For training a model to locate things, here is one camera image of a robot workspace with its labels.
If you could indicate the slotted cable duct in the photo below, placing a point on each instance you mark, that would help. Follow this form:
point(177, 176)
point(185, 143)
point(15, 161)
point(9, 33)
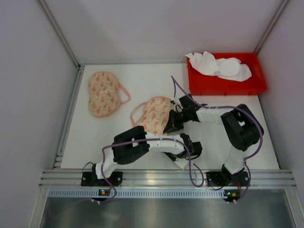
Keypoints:
point(142, 193)

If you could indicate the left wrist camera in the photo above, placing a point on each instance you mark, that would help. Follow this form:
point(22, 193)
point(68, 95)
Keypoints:
point(183, 164)

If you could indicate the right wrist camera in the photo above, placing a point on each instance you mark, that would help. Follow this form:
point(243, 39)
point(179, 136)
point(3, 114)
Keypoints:
point(176, 105)

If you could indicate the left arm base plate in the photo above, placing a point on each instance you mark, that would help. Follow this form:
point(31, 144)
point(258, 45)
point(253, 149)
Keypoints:
point(89, 179)

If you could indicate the red plastic tray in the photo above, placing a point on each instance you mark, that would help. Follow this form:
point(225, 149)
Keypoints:
point(200, 84)

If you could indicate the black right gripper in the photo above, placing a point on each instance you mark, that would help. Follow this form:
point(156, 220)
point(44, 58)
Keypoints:
point(175, 119)

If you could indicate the aluminium front rail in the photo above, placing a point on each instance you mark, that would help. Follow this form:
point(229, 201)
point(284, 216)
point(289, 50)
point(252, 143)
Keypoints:
point(260, 179)

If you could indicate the floral mesh laundry bag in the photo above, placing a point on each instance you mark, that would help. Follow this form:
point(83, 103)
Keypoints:
point(153, 115)

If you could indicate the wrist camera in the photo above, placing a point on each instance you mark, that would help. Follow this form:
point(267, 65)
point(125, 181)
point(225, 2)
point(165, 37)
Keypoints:
point(183, 164)
point(176, 105)

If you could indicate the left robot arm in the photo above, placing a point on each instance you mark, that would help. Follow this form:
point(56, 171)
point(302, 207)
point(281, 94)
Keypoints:
point(130, 146)

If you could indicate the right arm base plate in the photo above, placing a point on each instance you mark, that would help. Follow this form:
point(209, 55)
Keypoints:
point(226, 179)

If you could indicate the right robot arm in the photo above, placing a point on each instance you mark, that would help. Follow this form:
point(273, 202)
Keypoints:
point(241, 126)

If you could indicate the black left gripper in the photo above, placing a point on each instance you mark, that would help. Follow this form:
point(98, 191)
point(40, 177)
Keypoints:
point(173, 155)

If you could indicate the white bras pile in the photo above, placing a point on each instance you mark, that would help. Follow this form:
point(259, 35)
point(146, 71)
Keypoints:
point(225, 68)

